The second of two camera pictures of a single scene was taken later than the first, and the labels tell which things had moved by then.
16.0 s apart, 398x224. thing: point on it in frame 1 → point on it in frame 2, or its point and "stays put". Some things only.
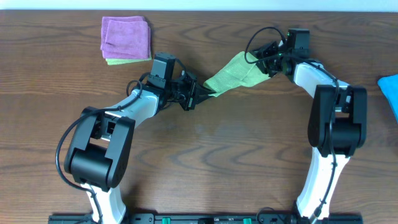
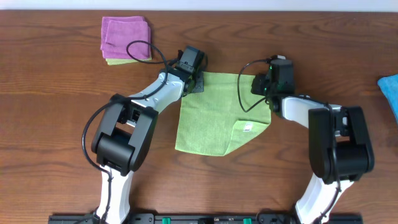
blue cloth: (389, 85) stays put
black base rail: (209, 218) stays put
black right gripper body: (267, 56) → (258, 84)
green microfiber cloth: (250, 58) → (219, 120)
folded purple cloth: (125, 37) stays put
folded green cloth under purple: (116, 61) stays put
